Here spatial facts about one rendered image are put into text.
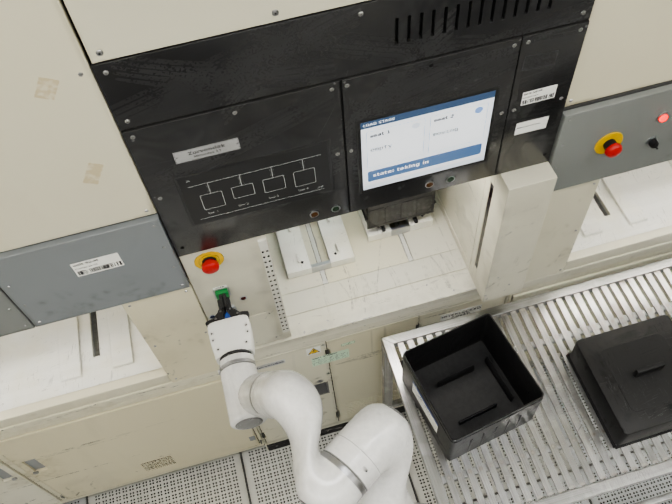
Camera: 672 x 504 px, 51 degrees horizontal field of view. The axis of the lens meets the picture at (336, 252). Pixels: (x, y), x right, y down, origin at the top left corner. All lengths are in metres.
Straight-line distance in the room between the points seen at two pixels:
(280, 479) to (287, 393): 1.60
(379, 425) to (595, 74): 0.85
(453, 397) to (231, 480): 1.10
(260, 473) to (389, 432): 1.64
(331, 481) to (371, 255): 1.09
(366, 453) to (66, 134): 0.74
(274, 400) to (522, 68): 0.78
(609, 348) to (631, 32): 0.92
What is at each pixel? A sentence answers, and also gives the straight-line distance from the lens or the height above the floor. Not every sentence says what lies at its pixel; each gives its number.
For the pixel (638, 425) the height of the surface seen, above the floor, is 0.86.
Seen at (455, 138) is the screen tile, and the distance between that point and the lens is 1.52.
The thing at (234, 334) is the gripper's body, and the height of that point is 1.22.
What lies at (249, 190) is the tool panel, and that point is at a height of 1.57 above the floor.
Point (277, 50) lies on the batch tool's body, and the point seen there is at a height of 1.90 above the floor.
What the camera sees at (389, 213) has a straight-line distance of 2.10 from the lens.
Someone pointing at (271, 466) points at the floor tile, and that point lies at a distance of 2.83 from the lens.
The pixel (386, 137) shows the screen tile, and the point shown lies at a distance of 1.44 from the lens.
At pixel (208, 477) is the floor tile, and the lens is 2.86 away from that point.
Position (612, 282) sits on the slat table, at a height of 0.76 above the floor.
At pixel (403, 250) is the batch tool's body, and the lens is 2.17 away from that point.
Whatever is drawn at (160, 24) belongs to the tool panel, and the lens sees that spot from 1.16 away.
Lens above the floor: 2.69
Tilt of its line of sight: 57 degrees down
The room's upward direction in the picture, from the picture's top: 6 degrees counter-clockwise
